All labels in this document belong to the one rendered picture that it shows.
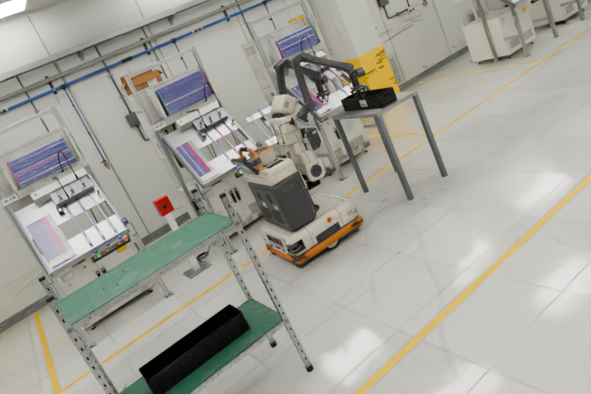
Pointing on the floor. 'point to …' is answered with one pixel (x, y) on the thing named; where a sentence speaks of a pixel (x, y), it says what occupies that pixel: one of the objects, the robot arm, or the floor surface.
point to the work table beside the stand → (389, 137)
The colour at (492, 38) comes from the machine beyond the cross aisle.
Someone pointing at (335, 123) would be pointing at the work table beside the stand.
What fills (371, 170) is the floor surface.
